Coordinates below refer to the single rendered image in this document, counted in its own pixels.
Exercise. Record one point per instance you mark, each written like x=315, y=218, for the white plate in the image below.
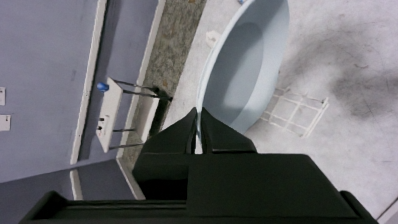
x=243, y=64
x=267, y=101

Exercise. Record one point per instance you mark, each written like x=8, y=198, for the white mug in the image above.
x=212, y=38

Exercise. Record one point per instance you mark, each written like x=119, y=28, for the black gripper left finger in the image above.
x=178, y=137

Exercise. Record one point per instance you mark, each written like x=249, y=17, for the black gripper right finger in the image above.
x=219, y=138

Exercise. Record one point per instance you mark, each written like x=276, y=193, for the blue and white checkered towel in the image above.
x=242, y=1

